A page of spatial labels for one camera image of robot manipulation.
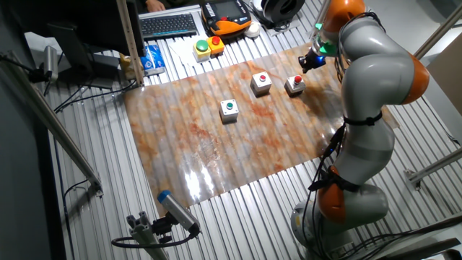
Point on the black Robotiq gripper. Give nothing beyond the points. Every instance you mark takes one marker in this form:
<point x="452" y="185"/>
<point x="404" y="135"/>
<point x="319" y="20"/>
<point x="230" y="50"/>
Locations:
<point x="317" y="60"/>

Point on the grey box red mushroom button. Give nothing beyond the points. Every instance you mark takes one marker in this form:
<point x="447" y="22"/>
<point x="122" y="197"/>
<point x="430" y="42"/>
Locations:
<point x="294" y="88"/>

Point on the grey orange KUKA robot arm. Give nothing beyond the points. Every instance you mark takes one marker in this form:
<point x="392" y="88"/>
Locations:
<point x="375" y="72"/>

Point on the bystander hand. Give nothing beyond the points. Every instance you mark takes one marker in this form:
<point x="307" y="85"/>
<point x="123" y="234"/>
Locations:
<point x="155" y="5"/>

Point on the green gripper mounting adapter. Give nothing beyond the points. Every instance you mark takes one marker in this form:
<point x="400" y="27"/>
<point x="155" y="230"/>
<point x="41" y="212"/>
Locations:
<point x="326" y="48"/>

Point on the black round spool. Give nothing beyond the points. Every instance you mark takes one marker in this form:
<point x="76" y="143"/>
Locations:
<point x="281" y="9"/>

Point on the white computer mouse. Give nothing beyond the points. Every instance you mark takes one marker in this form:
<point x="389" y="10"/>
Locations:
<point x="252" y="30"/>

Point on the orange box red mushroom button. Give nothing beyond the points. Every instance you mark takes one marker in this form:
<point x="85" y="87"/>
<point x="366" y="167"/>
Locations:
<point x="216" y="47"/>

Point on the orange black teach pendant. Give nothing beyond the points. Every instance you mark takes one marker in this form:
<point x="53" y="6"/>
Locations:
<point x="225" y="21"/>

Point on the grey box green flat button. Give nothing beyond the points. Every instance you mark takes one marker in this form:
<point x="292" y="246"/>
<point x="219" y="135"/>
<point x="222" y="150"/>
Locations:
<point x="227" y="113"/>

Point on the yellow box green mushroom button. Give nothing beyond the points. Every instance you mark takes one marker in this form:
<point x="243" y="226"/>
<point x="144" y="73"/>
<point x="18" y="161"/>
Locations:
<point x="201" y="52"/>

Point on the white paper sheets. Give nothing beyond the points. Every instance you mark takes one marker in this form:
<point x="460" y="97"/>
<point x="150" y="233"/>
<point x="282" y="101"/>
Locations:
<point x="184" y="50"/>

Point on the marble pattern orange mat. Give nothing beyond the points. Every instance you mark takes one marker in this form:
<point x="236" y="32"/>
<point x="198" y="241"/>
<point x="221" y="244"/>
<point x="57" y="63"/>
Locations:
<point x="198" y="144"/>

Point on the brown cardboard panel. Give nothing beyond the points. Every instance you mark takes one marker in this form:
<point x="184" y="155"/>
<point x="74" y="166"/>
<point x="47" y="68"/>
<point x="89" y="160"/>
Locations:
<point x="447" y="76"/>

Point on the black keyboard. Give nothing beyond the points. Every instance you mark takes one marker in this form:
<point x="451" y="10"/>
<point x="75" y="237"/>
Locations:
<point x="167" y="25"/>

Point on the blue white tissue pack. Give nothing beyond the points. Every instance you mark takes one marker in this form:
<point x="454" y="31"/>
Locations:
<point x="153" y="61"/>

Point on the yellow plastic bag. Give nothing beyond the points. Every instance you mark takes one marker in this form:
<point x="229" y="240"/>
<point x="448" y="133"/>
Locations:
<point x="126" y="66"/>

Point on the short aluminium profile stub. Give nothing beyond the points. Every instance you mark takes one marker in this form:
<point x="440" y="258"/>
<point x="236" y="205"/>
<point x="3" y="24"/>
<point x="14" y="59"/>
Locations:
<point x="144" y="234"/>

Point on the black computer monitor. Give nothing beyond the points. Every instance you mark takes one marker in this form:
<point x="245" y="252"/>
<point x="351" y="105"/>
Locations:
<point x="72" y="21"/>

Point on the long slanted aluminium bar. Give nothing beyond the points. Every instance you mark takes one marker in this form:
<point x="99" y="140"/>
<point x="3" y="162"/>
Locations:
<point x="54" y="122"/>

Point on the aluminium frame post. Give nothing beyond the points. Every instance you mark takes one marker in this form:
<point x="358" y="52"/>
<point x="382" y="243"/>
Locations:
<point x="319" y="18"/>
<point x="440" y="30"/>

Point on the aluminium frame bar with bracket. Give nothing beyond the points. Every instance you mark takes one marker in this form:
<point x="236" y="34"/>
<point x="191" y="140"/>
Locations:
<point x="436" y="164"/>

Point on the upright post with ruler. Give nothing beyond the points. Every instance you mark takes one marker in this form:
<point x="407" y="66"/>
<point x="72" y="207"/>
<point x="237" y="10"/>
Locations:
<point x="130" y="43"/>

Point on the grey camera with blue cap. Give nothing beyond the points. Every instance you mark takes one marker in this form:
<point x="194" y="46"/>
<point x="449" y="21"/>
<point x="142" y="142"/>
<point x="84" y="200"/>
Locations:
<point x="177" y="211"/>

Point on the silver camera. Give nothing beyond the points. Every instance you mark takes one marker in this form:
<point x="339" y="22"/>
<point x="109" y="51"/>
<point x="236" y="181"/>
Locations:
<point x="50" y="63"/>

